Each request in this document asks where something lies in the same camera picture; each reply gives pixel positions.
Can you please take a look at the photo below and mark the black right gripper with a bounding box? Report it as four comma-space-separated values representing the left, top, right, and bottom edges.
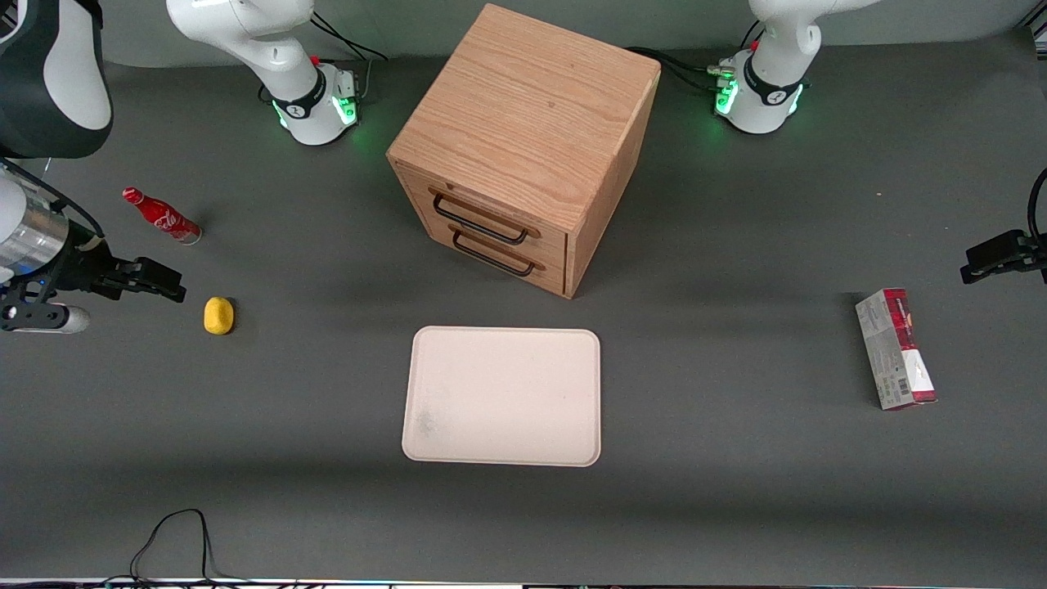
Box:
33, 224, 188, 304

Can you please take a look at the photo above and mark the black left arm base cable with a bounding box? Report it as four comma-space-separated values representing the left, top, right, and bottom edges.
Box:
625, 23, 766, 92

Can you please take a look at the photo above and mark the wooden drawer front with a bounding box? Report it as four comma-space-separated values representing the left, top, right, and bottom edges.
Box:
406, 209, 568, 296
396, 164, 569, 267

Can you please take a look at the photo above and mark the wooden drawer cabinet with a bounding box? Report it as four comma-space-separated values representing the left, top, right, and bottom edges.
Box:
386, 3, 662, 300

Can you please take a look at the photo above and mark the yellow lemon-shaped object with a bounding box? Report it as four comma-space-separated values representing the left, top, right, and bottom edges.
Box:
204, 296, 236, 336

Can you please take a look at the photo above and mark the black right arm base cable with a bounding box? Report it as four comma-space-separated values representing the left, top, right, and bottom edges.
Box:
309, 10, 390, 101

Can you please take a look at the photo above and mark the black arm base cable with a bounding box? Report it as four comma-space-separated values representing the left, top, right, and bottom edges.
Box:
309, 10, 390, 101
625, 23, 766, 92

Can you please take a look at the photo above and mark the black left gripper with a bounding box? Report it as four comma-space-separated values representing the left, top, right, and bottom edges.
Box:
960, 230, 1047, 286

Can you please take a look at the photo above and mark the black metal drawer handle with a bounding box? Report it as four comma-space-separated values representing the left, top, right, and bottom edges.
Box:
451, 228, 546, 277
432, 193, 541, 245

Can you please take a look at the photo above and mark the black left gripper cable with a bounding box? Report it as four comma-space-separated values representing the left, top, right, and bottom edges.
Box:
1026, 167, 1047, 246

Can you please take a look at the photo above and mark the grey and red carton box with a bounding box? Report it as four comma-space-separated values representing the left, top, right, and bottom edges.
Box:
855, 287, 938, 411

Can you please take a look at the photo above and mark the red coke bottle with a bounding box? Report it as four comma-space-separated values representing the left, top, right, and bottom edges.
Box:
123, 187, 203, 246

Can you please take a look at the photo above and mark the thin black looped cable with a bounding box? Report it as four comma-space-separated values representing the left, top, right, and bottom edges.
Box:
129, 508, 246, 585

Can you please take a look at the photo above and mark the black bracket with silver cylinder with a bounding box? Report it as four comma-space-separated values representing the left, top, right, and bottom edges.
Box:
0, 280, 92, 335

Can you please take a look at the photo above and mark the cream rectangular tray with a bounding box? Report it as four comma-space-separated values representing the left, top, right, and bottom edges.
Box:
401, 326, 602, 468

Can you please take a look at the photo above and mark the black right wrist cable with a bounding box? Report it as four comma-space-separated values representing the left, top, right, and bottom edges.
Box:
0, 157, 106, 240

